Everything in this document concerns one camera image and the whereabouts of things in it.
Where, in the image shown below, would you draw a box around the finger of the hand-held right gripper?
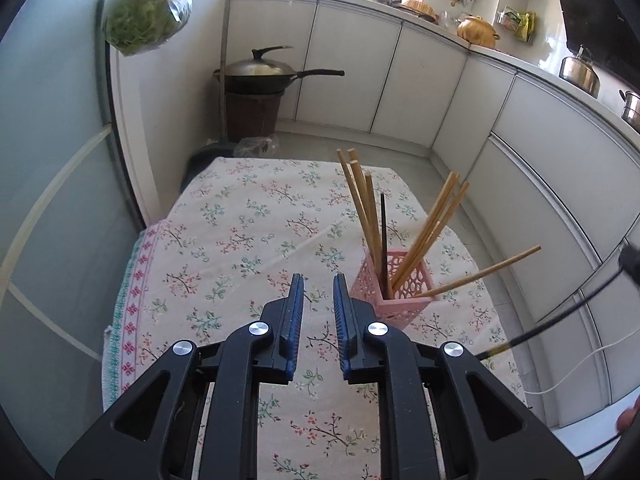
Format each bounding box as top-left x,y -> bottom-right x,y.
618,242 -> 640,282

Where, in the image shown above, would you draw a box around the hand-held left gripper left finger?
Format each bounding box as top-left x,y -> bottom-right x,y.
55,273 -> 305,480

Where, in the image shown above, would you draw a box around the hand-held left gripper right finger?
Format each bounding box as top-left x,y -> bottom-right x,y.
332,273 -> 583,480

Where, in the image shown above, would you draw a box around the pink perforated chopstick holder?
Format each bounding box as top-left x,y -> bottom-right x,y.
349,248 -> 440,330

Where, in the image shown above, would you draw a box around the black chopstick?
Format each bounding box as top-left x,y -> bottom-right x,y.
379,193 -> 389,297
475,266 -> 626,361

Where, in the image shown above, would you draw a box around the bundle of wooden chopsticks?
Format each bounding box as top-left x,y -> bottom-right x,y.
336,148 -> 542,300

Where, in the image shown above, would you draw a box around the person's right hand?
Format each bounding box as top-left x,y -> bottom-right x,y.
616,394 -> 640,433

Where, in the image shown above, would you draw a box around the floral tablecloth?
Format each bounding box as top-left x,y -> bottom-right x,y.
101,156 -> 526,480

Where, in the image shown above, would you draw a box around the steel pot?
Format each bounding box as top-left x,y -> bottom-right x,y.
619,89 -> 640,134

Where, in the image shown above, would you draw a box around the white kitchen cabinets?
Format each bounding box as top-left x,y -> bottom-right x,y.
220,0 -> 640,426

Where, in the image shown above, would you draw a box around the clear plastic bag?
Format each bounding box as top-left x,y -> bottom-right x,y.
233,135 -> 280,159

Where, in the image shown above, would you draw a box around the steel kettle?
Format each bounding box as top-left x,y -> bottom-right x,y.
558,45 -> 601,99

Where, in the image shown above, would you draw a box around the black wok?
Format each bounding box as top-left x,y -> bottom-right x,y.
214,67 -> 346,96

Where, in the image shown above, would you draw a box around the steel wok lid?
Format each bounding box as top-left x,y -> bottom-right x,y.
222,45 -> 297,79

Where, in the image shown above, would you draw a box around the yellow green packets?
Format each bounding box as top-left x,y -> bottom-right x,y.
497,6 -> 536,44

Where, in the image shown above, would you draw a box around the brown clay pot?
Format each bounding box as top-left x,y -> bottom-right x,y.
456,15 -> 501,51

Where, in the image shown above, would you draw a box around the woven basket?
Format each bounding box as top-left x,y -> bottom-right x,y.
400,0 -> 437,19

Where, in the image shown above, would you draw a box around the plastic bag of greens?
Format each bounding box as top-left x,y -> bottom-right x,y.
102,0 -> 202,57

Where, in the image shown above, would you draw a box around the white cable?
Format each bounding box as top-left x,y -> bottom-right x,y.
525,327 -> 640,397

